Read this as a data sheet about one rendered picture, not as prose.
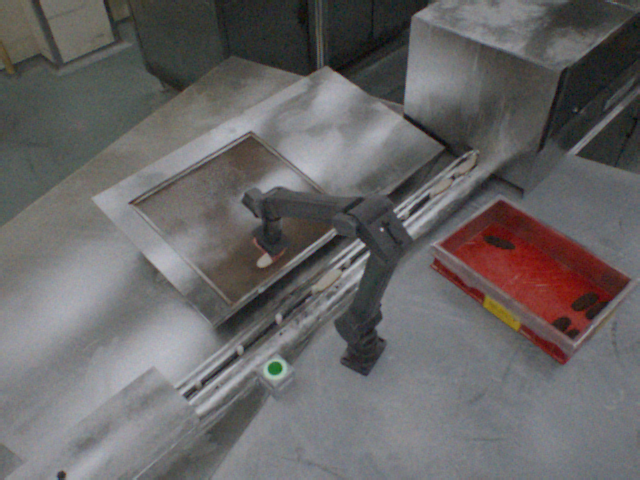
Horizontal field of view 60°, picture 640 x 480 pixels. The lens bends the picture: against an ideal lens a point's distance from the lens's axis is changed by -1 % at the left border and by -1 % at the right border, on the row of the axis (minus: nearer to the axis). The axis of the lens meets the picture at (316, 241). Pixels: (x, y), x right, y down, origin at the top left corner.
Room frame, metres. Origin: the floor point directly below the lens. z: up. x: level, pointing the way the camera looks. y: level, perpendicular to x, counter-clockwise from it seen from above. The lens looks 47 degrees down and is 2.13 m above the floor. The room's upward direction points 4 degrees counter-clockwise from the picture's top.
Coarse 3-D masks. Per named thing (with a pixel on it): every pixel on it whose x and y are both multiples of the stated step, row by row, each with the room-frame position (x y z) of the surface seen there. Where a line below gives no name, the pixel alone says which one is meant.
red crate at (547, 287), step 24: (480, 240) 1.18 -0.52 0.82; (432, 264) 1.08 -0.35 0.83; (480, 264) 1.08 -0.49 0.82; (504, 264) 1.07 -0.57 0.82; (528, 264) 1.07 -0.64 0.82; (552, 264) 1.06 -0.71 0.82; (504, 288) 0.98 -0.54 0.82; (528, 288) 0.98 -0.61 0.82; (552, 288) 0.97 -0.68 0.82; (576, 288) 0.97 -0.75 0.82; (600, 288) 0.96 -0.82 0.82; (552, 312) 0.89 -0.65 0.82; (576, 312) 0.88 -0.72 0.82; (528, 336) 0.81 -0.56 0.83
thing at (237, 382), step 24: (480, 168) 1.48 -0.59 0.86; (456, 192) 1.37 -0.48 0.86; (432, 216) 1.26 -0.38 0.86; (360, 264) 1.08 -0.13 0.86; (336, 288) 0.99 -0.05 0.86; (312, 312) 0.91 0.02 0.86; (336, 312) 0.93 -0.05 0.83; (288, 336) 0.84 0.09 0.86; (264, 360) 0.77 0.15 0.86; (216, 384) 0.71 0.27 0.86; (240, 384) 0.70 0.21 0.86; (216, 408) 0.64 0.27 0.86; (192, 432) 0.59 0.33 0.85; (168, 456) 0.54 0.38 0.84
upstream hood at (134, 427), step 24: (144, 384) 0.69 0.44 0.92; (168, 384) 0.68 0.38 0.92; (120, 408) 0.63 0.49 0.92; (144, 408) 0.62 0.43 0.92; (168, 408) 0.62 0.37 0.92; (192, 408) 0.62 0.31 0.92; (72, 432) 0.57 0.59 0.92; (96, 432) 0.57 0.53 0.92; (120, 432) 0.57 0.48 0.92; (144, 432) 0.56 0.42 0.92; (168, 432) 0.56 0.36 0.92; (48, 456) 0.52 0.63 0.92; (72, 456) 0.52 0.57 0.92; (96, 456) 0.51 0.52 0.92; (120, 456) 0.51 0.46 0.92; (144, 456) 0.51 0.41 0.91
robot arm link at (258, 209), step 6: (246, 192) 1.12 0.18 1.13; (252, 192) 1.12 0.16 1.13; (258, 192) 1.12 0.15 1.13; (246, 198) 1.12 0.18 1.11; (252, 198) 1.10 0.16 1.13; (246, 204) 1.11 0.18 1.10; (252, 204) 1.10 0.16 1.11; (258, 204) 1.04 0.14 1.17; (252, 210) 1.09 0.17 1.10; (258, 210) 1.03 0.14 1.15; (264, 210) 1.02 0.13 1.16; (258, 216) 1.09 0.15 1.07; (264, 216) 1.02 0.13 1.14
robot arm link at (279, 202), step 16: (272, 192) 1.06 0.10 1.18; (288, 192) 1.02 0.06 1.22; (304, 192) 0.98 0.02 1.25; (368, 192) 0.87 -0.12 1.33; (272, 208) 1.01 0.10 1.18; (288, 208) 0.97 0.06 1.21; (304, 208) 0.92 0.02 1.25; (320, 208) 0.88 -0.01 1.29; (336, 208) 0.84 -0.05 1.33; (352, 208) 0.83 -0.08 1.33; (336, 224) 0.80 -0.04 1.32; (352, 224) 0.76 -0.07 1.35
